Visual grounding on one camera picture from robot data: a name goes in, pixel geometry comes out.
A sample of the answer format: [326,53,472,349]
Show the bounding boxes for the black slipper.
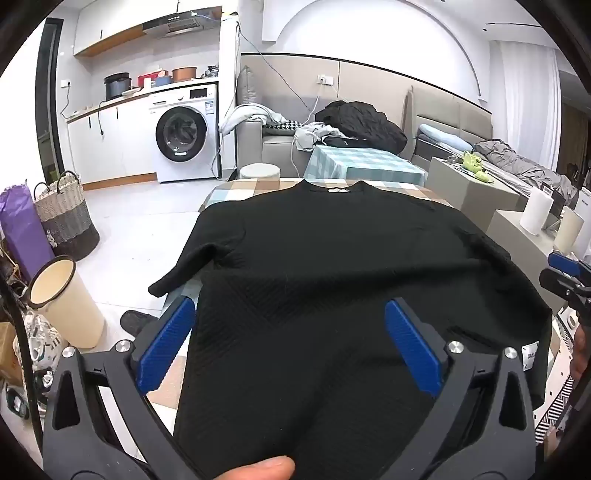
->
[120,310,162,337]

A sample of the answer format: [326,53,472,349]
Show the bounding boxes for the cardboard box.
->
[0,323,21,384]

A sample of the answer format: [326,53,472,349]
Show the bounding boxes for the purple bag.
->
[0,186,56,282]

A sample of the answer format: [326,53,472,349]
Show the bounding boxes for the woven laundry basket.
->
[33,171,101,261]

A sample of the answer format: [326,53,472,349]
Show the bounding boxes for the black knit sweater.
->
[148,179,554,480]

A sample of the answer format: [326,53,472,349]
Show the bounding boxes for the grey sofa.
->
[236,65,419,181]

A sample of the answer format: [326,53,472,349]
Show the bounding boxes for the black white striped cloth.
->
[536,369,578,444]

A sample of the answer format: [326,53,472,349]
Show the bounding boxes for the white washing machine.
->
[150,83,220,184]

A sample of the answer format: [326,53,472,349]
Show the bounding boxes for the houndstooth cushion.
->
[263,119,301,136]

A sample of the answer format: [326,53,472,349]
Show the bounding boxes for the green plush toy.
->
[462,150,491,182]

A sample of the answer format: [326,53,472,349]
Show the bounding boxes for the dark glass door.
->
[36,18,65,176]

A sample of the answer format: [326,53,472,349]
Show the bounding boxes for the black cable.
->
[0,272,47,457]

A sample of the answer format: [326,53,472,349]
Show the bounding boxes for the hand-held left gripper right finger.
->
[385,296,537,480]

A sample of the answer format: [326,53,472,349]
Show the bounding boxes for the black puffy jacket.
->
[318,100,408,153]

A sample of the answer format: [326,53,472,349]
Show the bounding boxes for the grey upholstered bed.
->
[402,85,578,199]

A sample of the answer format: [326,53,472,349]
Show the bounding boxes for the teal checked tablecloth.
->
[303,145,428,188]

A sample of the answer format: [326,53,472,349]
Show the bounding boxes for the grey duvet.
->
[473,138,578,199]

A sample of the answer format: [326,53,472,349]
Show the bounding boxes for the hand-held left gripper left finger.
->
[42,295,205,480]

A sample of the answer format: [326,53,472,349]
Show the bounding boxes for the person's left hand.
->
[216,456,296,480]

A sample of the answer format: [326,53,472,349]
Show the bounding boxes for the white blanket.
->
[218,104,287,137]

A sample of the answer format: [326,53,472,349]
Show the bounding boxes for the grey block table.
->
[487,208,578,278]
[427,157,529,222]

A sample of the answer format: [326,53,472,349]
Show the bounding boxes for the white paper towel roll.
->
[554,205,586,254]
[519,186,554,236]

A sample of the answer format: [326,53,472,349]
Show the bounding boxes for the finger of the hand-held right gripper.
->
[549,251,591,278]
[539,269,591,308]

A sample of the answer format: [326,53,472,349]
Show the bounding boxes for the white base cabinet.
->
[66,95,160,190]

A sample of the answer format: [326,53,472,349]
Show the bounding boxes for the brown blue plaid tablecloth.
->
[154,176,455,416]

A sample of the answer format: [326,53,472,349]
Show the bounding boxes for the light blue pillow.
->
[418,124,467,148]

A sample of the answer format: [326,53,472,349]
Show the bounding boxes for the steel range hood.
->
[142,6,222,40]

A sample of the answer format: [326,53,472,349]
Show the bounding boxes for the black cooking pot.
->
[104,72,132,101]

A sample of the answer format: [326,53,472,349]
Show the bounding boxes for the light grey garment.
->
[293,121,345,151]

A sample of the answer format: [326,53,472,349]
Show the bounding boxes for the group of assorted shoes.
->
[14,309,63,384]

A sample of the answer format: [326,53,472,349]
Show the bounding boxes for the white sheer curtain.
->
[501,41,561,171]

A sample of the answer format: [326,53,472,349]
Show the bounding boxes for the white round stool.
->
[239,164,281,181]

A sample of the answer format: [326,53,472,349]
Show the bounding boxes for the cream trash bin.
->
[28,256,106,349]

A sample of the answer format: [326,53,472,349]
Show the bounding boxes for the white wall cabinet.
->
[73,0,181,58]

